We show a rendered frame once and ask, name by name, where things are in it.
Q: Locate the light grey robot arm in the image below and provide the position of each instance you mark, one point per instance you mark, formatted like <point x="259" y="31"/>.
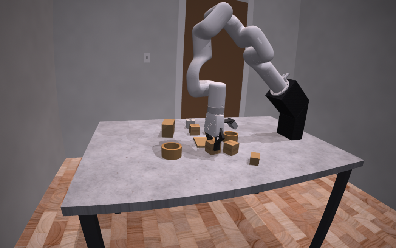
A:
<point x="258" y="56"/>

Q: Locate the light wooden square board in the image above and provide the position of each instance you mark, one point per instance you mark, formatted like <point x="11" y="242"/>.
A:
<point x="200" y="141"/>

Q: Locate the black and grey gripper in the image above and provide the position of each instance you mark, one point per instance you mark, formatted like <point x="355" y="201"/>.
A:
<point x="214" y="126"/>

